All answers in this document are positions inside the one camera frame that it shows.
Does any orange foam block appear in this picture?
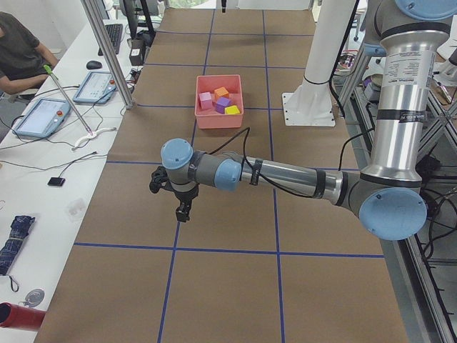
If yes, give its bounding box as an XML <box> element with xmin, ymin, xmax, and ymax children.
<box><xmin>214</xmin><ymin>86</ymin><xmax>230</xmax><ymax>101</ymax></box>

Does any black keyboard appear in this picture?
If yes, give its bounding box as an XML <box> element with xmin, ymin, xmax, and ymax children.
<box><xmin>104</xmin><ymin>24</ymin><xmax>124</xmax><ymax>54</ymax></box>

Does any aluminium frame post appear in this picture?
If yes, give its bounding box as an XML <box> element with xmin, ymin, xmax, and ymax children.
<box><xmin>81</xmin><ymin>0</ymin><xmax>134</xmax><ymax>109</ymax></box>

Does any pink foam block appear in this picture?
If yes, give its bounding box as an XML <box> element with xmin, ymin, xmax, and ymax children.
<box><xmin>199</xmin><ymin>91</ymin><xmax>213</xmax><ymax>110</ymax></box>

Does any small black square device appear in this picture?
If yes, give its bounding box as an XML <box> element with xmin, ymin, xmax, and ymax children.
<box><xmin>47</xmin><ymin>177</ymin><xmax>66</xmax><ymax>187</ymax></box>

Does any far blue teach pendant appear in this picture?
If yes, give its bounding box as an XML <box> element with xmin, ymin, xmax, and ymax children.
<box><xmin>73</xmin><ymin>71</ymin><xmax>116</xmax><ymax>104</ymax></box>

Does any seated person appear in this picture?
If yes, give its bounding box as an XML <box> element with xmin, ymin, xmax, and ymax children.
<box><xmin>1</xmin><ymin>12</ymin><xmax>59</xmax><ymax>95</ymax></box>

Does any pink plastic bin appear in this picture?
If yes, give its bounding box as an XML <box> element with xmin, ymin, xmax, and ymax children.
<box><xmin>195</xmin><ymin>74</ymin><xmax>243</xmax><ymax>129</ymax></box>

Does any near blue teach pendant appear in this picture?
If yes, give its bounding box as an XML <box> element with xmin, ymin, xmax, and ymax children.
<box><xmin>14</xmin><ymin>98</ymin><xmax>71</xmax><ymax>138</ymax></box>

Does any folded dark blue umbrella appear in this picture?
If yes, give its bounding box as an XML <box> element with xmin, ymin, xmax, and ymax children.
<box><xmin>1</xmin><ymin>215</ymin><xmax>36</xmax><ymax>276</ymax></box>

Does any purple foam block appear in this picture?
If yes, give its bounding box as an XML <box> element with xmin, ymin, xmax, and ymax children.
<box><xmin>216</xmin><ymin>97</ymin><xmax>231</xmax><ymax>114</ymax></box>

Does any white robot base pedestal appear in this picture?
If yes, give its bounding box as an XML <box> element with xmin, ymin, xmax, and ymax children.
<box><xmin>282</xmin><ymin>0</ymin><xmax>358</xmax><ymax>127</ymax></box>

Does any blue teach pendant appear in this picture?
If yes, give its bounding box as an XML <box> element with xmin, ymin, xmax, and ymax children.
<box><xmin>14</xmin><ymin>98</ymin><xmax>71</xmax><ymax>138</ymax></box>
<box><xmin>73</xmin><ymin>71</ymin><xmax>116</xmax><ymax>104</ymax></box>

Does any grey reacher stick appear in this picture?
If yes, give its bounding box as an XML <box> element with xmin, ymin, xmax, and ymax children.
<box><xmin>43</xmin><ymin>64</ymin><xmax>117</xmax><ymax>151</ymax></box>

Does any black computer mouse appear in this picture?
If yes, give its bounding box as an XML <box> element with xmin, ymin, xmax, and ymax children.
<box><xmin>86</xmin><ymin>60</ymin><xmax>103</xmax><ymax>70</ymax></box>

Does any red cylinder bottle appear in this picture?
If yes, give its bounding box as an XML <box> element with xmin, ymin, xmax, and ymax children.
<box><xmin>1</xmin><ymin>302</ymin><xmax>46</xmax><ymax>332</ymax></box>

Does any black box with label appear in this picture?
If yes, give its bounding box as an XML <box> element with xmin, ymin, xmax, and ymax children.
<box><xmin>129</xmin><ymin>39</ymin><xmax>146</xmax><ymax>66</ymax></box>

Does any yellow foam block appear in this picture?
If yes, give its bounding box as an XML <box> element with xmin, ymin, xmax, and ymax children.
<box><xmin>224</xmin><ymin>105</ymin><xmax>241</xmax><ymax>115</ymax></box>

